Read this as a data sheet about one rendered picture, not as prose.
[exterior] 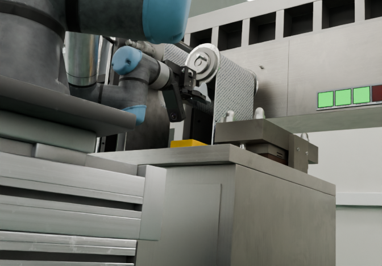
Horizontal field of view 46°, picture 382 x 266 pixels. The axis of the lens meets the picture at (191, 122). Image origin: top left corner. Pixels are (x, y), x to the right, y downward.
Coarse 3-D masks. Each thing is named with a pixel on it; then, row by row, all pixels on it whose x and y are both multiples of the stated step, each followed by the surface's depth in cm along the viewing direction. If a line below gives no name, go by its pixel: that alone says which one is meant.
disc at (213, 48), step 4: (204, 44) 152; (208, 44) 151; (212, 44) 150; (196, 48) 154; (212, 48) 150; (216, 48) 149; (192, 52) 155; (216, 52) 148; (188, 56) 155; (216, 56) 148; (220, 56) 147; (216, 60) 148; (220, 60) 147; (216, 64) 147; (220, 64) 146; (216, 68) 147; (212, 72) 147; (216, 72) 146; (212, 76) 147; (204, 80) 149; (208, 80) 148; (196, 84) 150; (200, 84) 149
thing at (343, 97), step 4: (336, 92) 154; (340, 92) 153; (344, 92) 152; (348, 92) 151; (336, 96) 154; (340, 96) 153; (344, 96) 152; (348, 96) 151; (336, 100) 153; (340, 100) 152; (344, 100) 152; (348, 100) 151; (336, 104) 153; (340, 104) 152; (344, 104) 151
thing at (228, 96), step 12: (216, 84) 146; (228, 84) 151; (216, 96) 145; (228, 96) 151; (240, 96) 157; (252, 96) 164; (216, 108) 144; (228, 108) 150; (240, 108) 156; (252, 108) 163
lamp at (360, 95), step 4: (360, 88) 149; (364, 88) 148; (368, 88) 148; (356, 92) 150; (360, 92) 149; (364, 92) 148; (368, 92) 147; (356, 96) 149; (360, 96) 149; (364, 96) 148; (368, 96) 147; (356, 100) 149; (360, 100) 148; (364, 100) 147; (368, 100) 147
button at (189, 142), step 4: (176, 140) 114; (180, 140) 113; (184, 140) 112; (188, 140) 111; (192, 140) 111; (196, 140) 112; (172, 144) 114; (176, 144) 113; (180, 144) 113; (184, 144) 112; (188, 144) 111; (192, 144) 111; (196, 144) 112; (200, 144) 113; (204, 144) 114
